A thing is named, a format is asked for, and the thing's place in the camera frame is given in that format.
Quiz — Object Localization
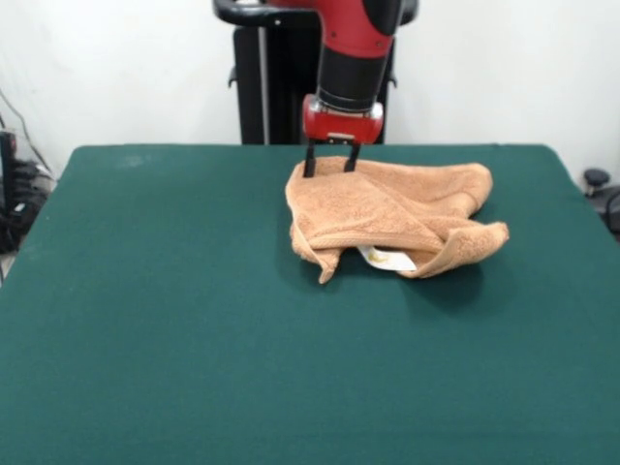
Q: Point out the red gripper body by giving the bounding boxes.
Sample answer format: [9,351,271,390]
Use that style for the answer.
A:
[302,94,386,145]

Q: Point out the tan terry towel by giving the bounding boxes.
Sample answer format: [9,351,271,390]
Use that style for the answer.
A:
[284,155,511,286]

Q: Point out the dark green table cloth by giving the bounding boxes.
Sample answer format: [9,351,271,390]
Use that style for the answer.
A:
[0,142,620,465]

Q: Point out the black office chair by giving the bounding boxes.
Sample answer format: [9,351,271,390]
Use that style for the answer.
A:
[583,168,620,243]

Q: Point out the black equipment box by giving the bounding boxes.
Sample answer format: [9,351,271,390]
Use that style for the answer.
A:
[0,129,20,214]

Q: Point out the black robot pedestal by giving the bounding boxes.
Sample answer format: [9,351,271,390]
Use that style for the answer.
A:
[211,0,419,145]

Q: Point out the black cable bundle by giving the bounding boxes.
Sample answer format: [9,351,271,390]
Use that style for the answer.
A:
[0,162,55,254]

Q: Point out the grey cable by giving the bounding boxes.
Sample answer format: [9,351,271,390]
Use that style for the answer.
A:
[0,89,52,173]

